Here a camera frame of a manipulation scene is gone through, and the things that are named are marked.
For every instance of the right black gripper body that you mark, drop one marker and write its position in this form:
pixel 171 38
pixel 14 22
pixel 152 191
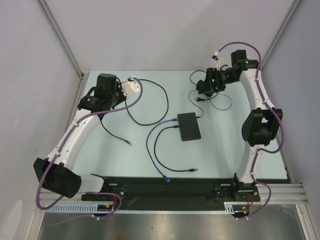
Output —
pixel 213 80

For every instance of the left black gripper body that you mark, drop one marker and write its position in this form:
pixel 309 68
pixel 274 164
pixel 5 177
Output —
pixel 119 95

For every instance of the black network switch box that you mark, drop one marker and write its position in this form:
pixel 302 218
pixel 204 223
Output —
pixel 188 127

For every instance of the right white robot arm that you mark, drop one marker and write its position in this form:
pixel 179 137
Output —
pixel 262 124

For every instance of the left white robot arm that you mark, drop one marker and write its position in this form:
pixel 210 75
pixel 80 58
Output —
pixel 55 172

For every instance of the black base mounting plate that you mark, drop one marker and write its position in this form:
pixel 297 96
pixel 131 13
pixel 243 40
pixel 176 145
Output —
pixel 179 194

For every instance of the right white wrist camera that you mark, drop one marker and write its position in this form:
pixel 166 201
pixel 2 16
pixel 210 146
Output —
pixel 220 62

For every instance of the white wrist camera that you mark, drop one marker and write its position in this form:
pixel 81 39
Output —
pixel 220 62
pixel 130 87

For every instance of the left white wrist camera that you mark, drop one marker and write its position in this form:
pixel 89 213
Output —
pixel 130 87

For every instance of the white slotted cable duct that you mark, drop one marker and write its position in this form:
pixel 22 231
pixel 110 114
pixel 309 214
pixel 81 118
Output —
pixel 87 208

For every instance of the aluminium frame rail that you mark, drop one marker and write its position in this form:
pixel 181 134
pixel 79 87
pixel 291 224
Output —
pixel 280 194

